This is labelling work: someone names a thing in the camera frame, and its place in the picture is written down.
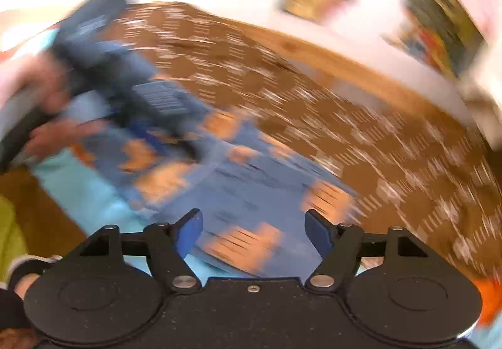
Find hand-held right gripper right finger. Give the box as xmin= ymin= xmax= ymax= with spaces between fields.
xmin=303 ymin=209 xmax=441 ymax=292

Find yellow-green cloth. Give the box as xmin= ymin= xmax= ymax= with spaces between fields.
xmin=0 ymin=192 xmax=33 ymax=289

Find blue pants with orange cars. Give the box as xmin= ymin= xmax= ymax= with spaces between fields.
xmin=72 ymin=90 xmax=359 ymax=280

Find person's left hand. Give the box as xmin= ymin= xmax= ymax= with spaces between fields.
xmin=0 ymin=54 xmax=107 ymax=162

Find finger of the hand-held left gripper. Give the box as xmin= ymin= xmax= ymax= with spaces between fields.
xmin=111 ymin=117 xmax=201 ymax=160

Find wooden bed frame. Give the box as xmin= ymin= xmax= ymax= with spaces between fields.
xmin=231 ymin=22 xmax=481 ymax=132

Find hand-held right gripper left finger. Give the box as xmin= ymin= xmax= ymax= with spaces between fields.
xmin=66 ymin=209 xmax=203 ymax=293

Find landscape wall painting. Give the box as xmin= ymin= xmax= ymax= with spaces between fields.
xmin=349 ymin=0 xmax=489 ymax=77

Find multicoloured bed sheet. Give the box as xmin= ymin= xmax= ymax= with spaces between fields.
xmin=0 ymin=28 xmax=502 ymax=349

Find white hanging garment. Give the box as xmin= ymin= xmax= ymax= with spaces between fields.
xmin=447 ymin=0 xmax=502 ymax=151

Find brown patterned blanket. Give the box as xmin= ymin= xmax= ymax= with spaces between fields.
xmin=114 ymin=0 xmax=502 ymax=285

